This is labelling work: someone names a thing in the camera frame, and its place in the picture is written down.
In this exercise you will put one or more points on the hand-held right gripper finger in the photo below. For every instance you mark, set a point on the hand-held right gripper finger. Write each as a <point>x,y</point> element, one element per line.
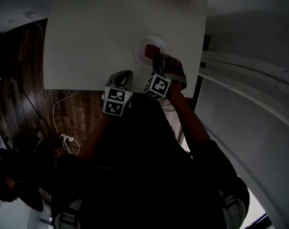
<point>157,61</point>

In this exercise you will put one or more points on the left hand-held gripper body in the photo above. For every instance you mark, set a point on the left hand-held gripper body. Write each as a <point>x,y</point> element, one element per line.
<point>115,101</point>

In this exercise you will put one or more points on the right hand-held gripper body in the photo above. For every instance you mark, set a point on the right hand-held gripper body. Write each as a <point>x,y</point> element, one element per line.
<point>159,86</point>

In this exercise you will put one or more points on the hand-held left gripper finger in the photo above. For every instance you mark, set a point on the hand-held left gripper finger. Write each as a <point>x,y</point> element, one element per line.
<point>130,79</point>
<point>112,78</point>

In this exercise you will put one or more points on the red block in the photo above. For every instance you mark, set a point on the red block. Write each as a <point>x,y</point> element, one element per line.
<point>152,50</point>

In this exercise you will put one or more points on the white round plate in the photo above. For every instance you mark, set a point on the white round plate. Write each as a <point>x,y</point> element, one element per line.
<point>140,49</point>

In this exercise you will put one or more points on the person's left forearm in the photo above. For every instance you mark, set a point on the person's left forearm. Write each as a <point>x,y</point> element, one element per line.
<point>96,137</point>

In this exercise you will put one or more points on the person's right forearm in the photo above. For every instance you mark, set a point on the person's right forearm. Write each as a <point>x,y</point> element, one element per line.
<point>189,118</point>

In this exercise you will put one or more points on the white table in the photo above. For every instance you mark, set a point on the white table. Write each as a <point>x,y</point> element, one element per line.
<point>91,44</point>

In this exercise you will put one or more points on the person's black shirt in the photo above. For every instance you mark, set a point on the person's black shirt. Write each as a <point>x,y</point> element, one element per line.
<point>146,175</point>

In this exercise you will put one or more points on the white curtain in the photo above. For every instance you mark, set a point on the white curtain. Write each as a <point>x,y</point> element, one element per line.
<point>254,68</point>

